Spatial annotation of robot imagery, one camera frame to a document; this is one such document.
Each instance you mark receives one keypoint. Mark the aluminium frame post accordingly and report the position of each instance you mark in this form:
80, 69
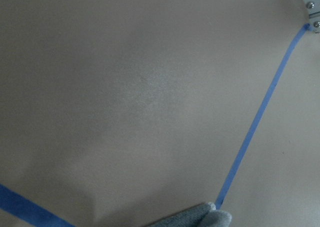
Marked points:
313, 12

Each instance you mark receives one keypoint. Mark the pink and grey towel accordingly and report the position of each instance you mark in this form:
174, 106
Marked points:
202, 215

